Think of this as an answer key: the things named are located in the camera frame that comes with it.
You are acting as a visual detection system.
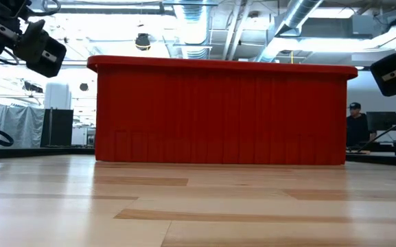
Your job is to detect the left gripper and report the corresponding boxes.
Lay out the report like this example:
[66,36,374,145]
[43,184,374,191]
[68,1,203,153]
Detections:
[0,0,67,78]

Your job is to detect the red plastic bin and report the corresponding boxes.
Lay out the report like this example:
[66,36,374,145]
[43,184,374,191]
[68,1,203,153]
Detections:
[86,54,359,166]

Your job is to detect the grey ceiling unit box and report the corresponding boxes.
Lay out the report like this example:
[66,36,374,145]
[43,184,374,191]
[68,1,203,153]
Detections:
[351,14,379,38]

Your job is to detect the white cylindrical tank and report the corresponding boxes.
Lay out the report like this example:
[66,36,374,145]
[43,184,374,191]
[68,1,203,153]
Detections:
[43,82,73,110]

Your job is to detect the black computer monitor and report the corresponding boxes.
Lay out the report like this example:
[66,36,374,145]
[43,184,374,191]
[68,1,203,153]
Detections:
[366,110,396,132]

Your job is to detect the grey curtain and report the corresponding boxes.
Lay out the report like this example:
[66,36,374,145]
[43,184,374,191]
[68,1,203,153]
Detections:
[0,105,46,149]

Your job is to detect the person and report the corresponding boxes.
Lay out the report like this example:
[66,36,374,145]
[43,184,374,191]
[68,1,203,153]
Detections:
[346,102,378,148]

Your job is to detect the dark desk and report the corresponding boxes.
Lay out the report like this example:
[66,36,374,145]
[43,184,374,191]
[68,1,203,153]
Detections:
[346,139,396,156]

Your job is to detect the black cabinet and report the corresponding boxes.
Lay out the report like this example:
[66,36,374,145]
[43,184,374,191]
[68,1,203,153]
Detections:
[40,108,74,148]

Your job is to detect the black ceiling dome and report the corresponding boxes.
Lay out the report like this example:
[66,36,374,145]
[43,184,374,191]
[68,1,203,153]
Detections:
[135,32,152,51]

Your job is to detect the silver round ceiling duct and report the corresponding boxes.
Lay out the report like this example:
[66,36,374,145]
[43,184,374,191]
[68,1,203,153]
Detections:
[254,0,324,63]

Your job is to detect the black aluminium table frame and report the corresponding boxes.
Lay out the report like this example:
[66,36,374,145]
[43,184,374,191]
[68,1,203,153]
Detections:
[0,146,396,169]

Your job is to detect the silver ribbed ceiling duct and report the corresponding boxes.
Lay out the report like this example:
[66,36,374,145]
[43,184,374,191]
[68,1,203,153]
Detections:
[173,0,218,60]

